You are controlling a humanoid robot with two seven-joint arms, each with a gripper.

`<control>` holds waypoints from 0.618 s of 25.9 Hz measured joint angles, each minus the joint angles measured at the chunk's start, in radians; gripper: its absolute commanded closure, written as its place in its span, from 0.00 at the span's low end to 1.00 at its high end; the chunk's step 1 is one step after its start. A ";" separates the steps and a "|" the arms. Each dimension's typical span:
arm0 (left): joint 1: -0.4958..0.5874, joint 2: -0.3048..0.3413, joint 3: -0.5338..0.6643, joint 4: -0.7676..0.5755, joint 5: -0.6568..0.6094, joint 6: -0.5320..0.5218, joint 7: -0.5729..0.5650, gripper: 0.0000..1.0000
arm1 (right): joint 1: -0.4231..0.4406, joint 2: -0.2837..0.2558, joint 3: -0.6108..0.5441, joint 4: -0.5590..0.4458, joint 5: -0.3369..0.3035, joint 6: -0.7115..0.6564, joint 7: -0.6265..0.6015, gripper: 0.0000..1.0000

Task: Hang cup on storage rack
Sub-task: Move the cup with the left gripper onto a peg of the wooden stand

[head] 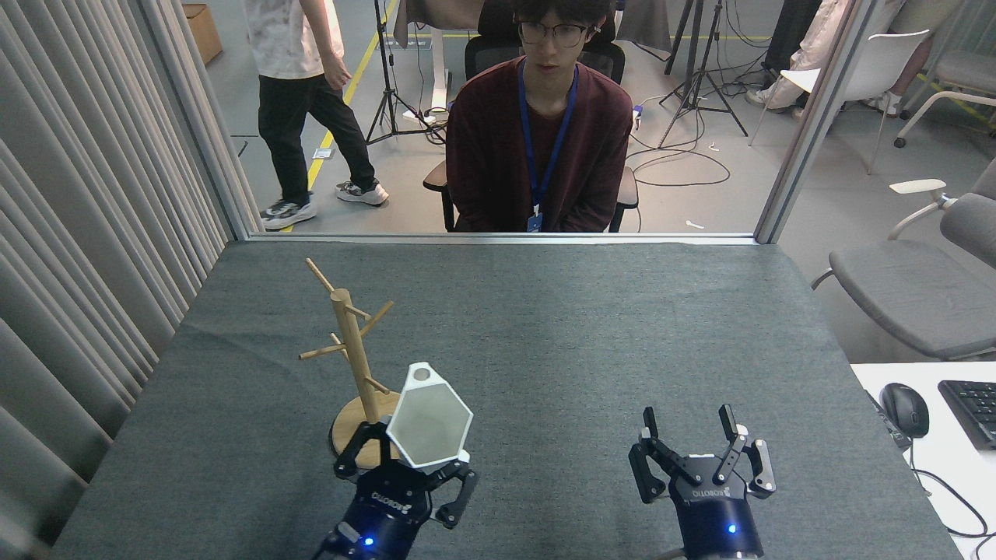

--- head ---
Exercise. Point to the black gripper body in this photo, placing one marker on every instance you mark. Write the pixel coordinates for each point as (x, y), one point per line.
(712, 505)
(389, 505)

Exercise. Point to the grey chair with white frame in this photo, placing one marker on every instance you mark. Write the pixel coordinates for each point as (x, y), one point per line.
(965, 74)

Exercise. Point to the grey chair with white armrest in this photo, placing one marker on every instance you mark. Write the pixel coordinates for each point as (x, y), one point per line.
(918, 288)

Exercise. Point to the seated person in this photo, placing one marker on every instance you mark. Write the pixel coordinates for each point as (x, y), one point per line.
(537, 148)

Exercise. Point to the white hexagonal cup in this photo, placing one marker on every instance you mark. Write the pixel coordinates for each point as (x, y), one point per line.
(428, 424)

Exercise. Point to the silver post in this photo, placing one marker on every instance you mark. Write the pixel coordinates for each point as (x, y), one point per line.
(809, 124)
(194, 101)

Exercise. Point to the black keyboard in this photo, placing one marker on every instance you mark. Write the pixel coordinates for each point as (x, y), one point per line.
(973, 408)

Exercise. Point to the black computer mouse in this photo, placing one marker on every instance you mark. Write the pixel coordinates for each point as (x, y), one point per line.
(905, 408)

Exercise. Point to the white plastic chair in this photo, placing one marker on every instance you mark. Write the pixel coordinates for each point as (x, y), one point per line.
(887, 62)

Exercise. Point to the walking person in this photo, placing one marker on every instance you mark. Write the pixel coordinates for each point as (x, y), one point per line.
(296, 101)

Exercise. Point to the cardboard box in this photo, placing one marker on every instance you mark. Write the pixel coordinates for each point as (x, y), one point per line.
(202, 31)

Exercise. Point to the black office chair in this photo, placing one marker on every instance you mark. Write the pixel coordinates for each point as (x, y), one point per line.
(482, 54)

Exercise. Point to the metal floor socket plate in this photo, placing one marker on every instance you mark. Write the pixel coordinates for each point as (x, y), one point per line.
(324, 153)

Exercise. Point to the wooden cup rack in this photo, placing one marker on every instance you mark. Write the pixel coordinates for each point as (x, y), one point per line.
(350, 342)

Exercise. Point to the beige pleated curtain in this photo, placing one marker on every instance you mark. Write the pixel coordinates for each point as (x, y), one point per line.
(78, 194)

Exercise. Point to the person on white chair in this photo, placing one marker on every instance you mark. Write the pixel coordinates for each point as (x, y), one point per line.
(825, 39)

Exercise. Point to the white power strip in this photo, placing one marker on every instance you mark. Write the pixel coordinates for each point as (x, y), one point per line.
(420, 117)

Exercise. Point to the black-rimmed glasses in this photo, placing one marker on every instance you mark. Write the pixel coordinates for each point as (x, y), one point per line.
(548, 33)

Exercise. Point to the desk with white legs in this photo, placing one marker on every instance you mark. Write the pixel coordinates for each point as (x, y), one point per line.
(440, 70)

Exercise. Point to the black tripod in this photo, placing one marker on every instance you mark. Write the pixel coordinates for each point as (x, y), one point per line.
(387, 85)
(700, 78)

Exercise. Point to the grey table cloth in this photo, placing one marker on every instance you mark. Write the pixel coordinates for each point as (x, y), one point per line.
(545, 350)

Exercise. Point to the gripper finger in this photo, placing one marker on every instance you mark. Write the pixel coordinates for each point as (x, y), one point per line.
(354, 455)
(759, 467)
(459, 498)
(650, 467)

